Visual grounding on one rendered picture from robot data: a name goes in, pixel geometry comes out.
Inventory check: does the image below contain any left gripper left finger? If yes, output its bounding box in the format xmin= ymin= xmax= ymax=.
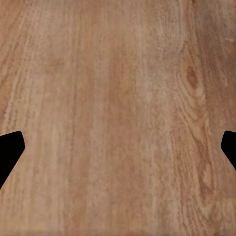
xmin=0 ymin=131 xmax=25 ymax=189

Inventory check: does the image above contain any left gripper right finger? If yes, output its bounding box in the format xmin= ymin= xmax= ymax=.
xmin=221 ymin=130 xmax=236 ymax=168

